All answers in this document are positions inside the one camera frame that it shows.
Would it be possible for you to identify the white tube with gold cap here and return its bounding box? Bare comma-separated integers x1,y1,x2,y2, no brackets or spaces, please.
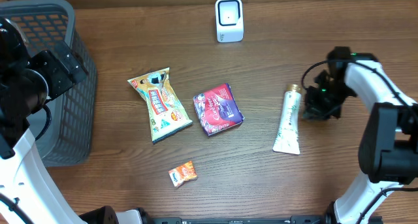
272,84,301,155

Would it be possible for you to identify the red purple Carefree pad pack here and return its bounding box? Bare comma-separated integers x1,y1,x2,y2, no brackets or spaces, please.
193,83,245,136

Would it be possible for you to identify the small orange snack packet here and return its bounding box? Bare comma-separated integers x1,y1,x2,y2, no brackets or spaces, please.
169,161,198,187

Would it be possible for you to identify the yellow snack bag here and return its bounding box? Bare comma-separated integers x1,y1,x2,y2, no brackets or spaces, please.
127,67,193,144

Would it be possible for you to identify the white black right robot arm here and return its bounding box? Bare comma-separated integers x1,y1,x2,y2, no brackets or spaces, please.
302,46,417,224

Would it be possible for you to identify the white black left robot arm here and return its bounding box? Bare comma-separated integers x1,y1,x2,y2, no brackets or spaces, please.
1,18,154,224

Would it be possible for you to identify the grey plastic mesh basket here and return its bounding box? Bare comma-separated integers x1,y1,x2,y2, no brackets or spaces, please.
1,0,97,167

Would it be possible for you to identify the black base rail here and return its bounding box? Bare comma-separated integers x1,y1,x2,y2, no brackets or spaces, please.
142,215,336,224

